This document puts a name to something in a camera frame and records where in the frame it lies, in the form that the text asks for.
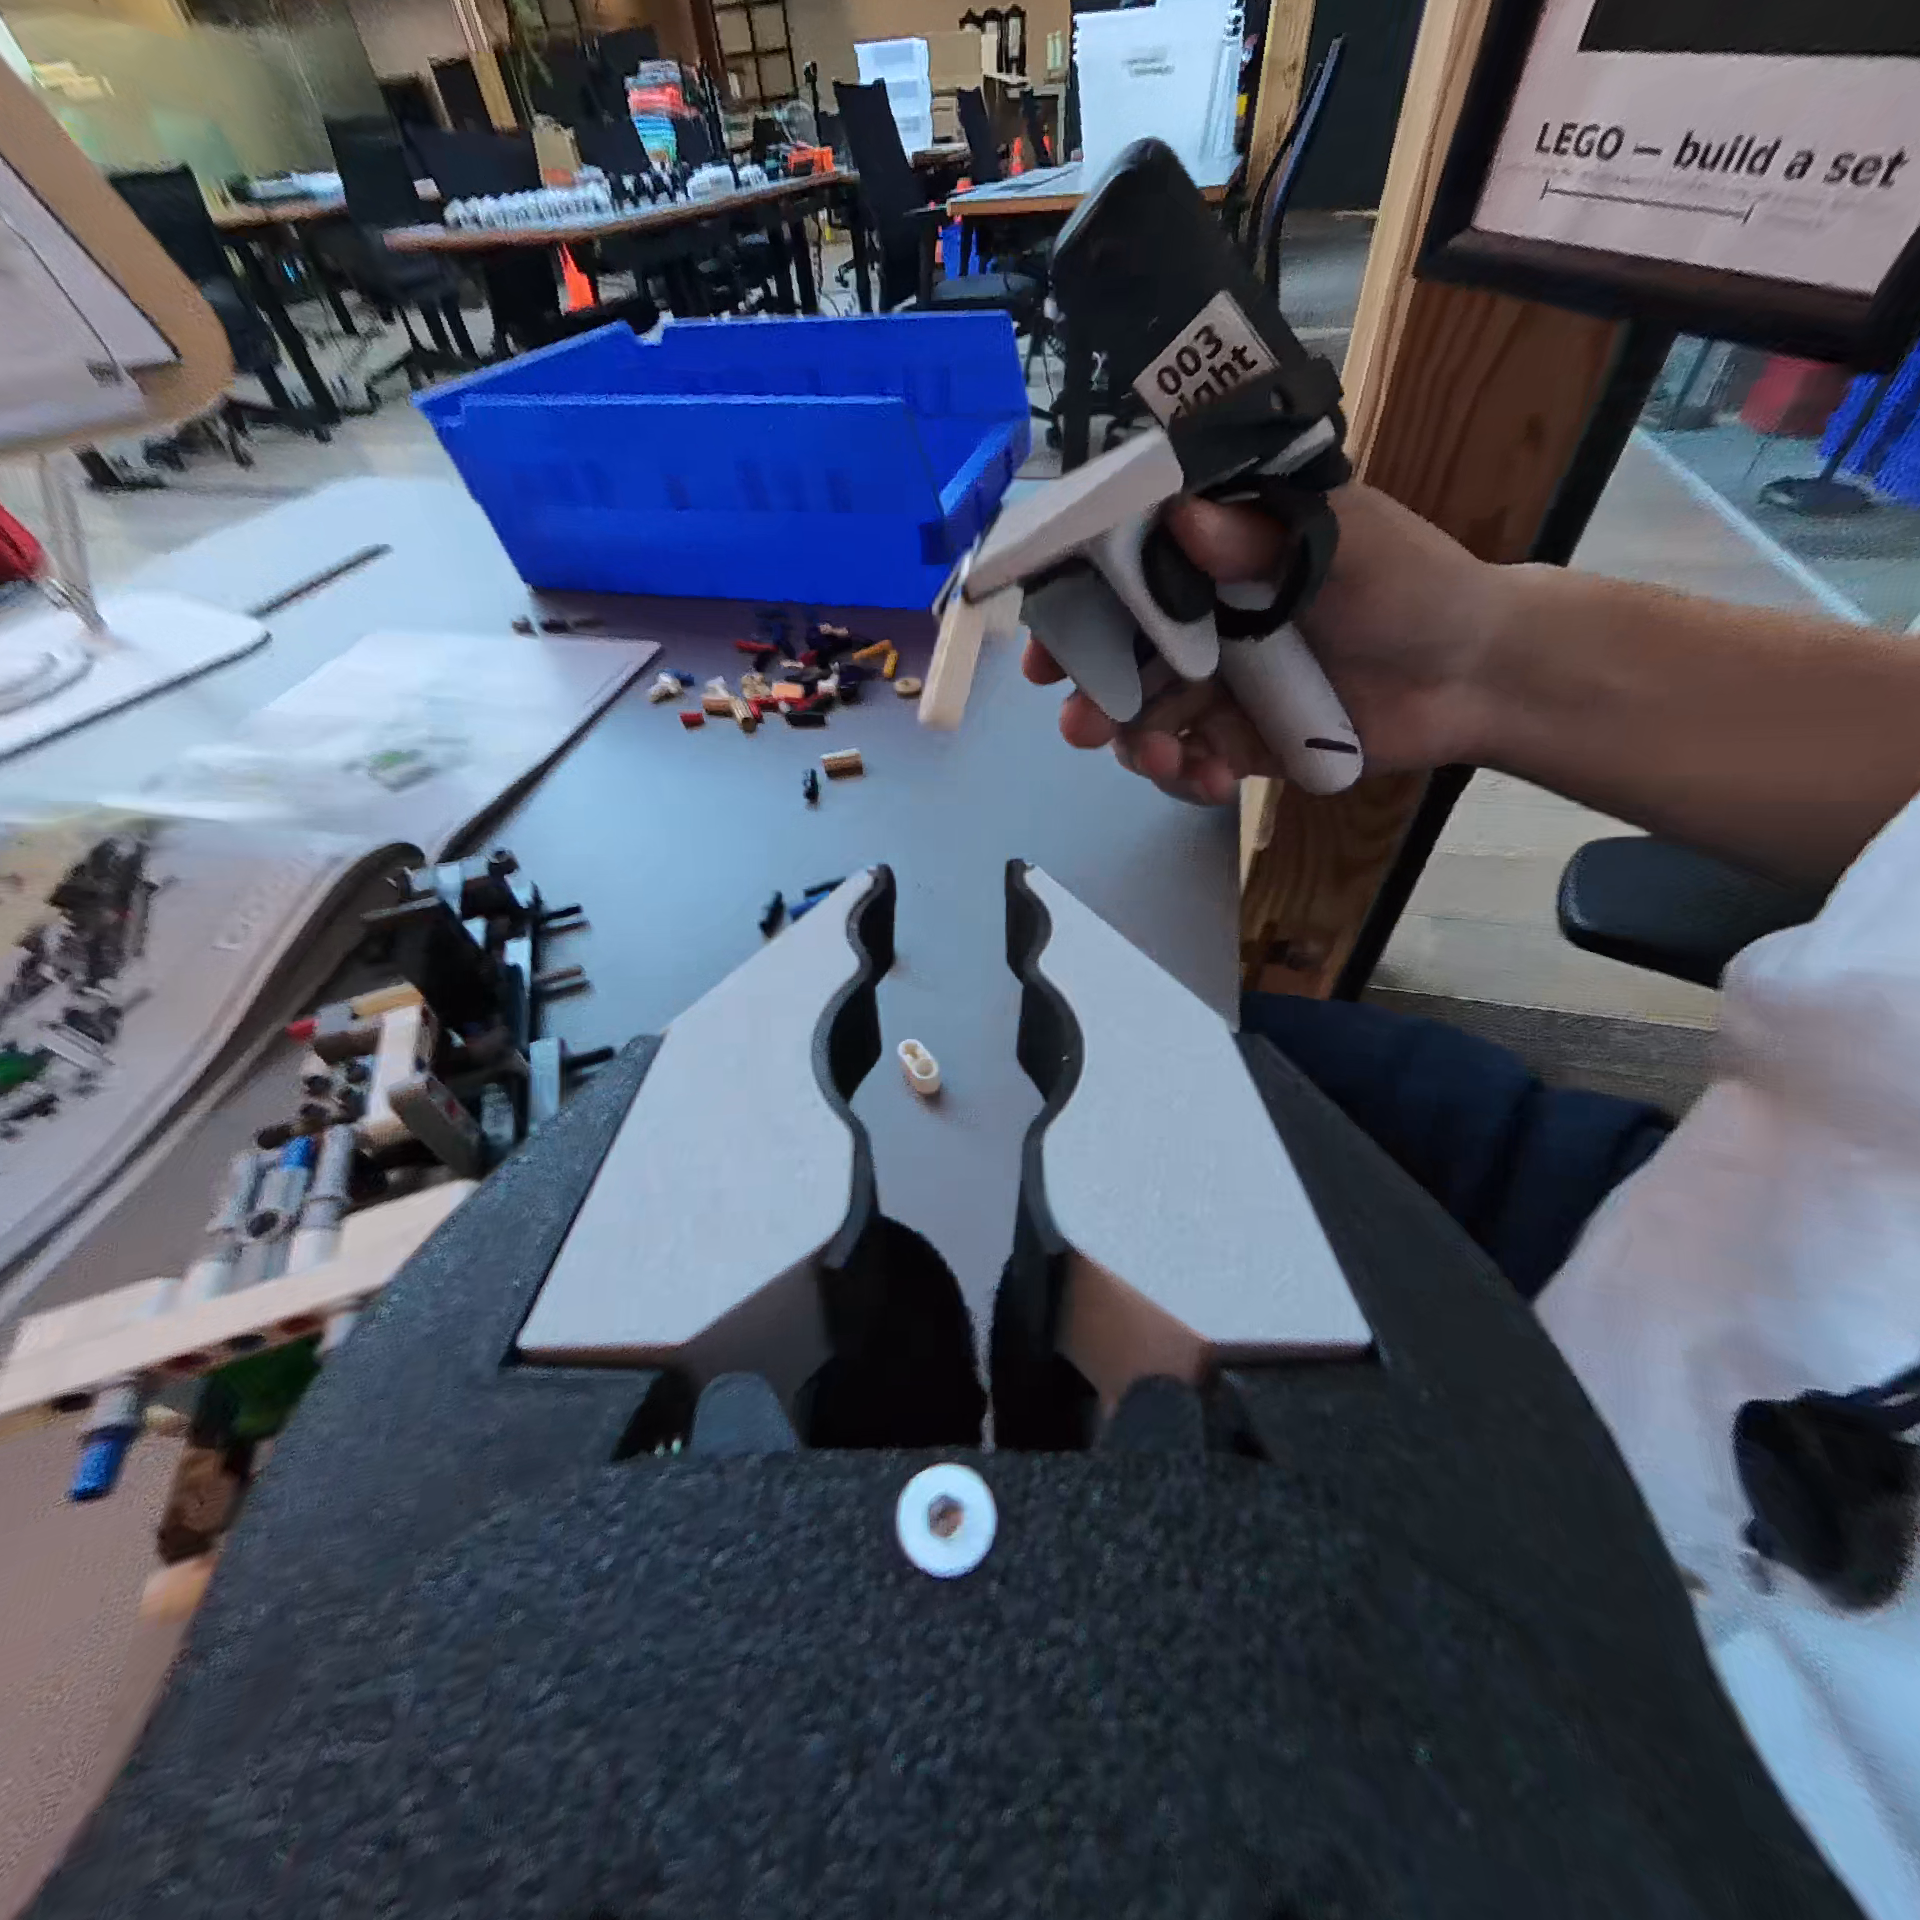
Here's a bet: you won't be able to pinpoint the white panel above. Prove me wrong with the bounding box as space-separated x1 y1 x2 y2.
1072 0 1249 169

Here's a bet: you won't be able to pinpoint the partly built lego model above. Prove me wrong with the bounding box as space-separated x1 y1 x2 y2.
0 845 618 1630

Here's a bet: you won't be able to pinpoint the black office chair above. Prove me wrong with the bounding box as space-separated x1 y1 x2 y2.
113 163 340 440
322 111 483 362
832 77 1053 318

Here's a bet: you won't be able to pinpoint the blue plastic bin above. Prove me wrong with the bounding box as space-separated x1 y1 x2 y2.
413 305 1038 612

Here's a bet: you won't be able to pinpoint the wooden post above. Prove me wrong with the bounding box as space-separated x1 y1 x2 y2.
1238 0 1635 1004

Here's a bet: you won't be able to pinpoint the pile of red tan lego pieces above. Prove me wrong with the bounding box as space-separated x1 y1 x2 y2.
645 603 928 737

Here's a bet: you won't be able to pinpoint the framed paper sign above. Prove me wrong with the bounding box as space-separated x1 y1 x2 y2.
1415 0 1920 374

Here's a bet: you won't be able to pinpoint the white lego beam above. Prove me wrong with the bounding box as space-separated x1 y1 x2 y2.
917 587 997 733

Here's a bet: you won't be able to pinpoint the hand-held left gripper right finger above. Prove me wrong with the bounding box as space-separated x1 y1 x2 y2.
991 857 1379 1450

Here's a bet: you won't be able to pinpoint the lego instruction booklet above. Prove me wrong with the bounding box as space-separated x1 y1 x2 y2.
0 625 663 1277

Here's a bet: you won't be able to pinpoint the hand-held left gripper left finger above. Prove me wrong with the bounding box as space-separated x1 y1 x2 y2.
515 861 988 1450

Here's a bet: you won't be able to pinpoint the black chair armrest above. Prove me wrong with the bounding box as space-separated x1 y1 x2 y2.
1556 831 1824 991

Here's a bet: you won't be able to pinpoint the person's dark pants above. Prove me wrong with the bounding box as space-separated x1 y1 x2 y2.
1242 989 1675 1299

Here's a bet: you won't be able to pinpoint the black lanyard clip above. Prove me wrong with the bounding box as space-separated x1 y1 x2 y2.
1732 1375 1920 1616

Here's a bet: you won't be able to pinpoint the person's right hand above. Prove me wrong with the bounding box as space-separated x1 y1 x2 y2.
1025 480 1520 809

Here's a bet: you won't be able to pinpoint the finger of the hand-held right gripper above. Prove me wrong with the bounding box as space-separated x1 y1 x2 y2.
930 424 1192 619

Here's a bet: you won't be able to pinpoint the person's right forearm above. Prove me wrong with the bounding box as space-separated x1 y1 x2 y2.
1477 562 1920 897

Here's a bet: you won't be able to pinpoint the long wooden table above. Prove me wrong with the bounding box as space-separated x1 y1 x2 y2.
383 168 865 323

